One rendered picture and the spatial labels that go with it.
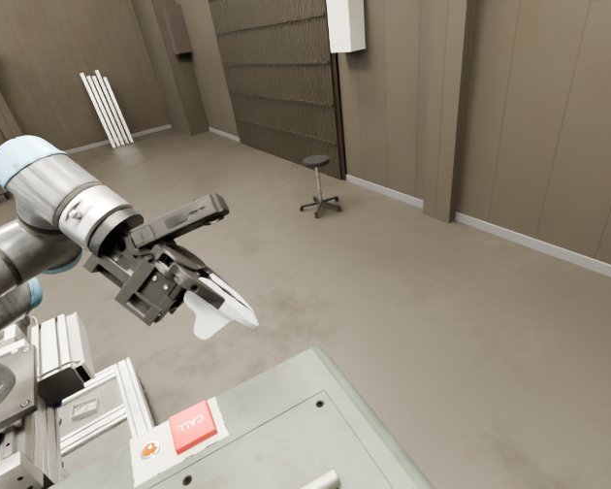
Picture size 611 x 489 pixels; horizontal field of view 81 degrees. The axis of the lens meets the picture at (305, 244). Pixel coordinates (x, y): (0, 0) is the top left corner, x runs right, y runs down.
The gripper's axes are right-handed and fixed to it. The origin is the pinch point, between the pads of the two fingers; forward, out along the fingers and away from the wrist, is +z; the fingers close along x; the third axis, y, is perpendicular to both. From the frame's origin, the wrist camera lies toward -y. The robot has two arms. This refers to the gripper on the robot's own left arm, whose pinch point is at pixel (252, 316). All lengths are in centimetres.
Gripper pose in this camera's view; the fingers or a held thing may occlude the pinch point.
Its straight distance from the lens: 45.5
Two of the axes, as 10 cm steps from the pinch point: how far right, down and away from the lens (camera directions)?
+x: -0.2, 0.1, -10.0
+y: -6.1, 7.9, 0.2
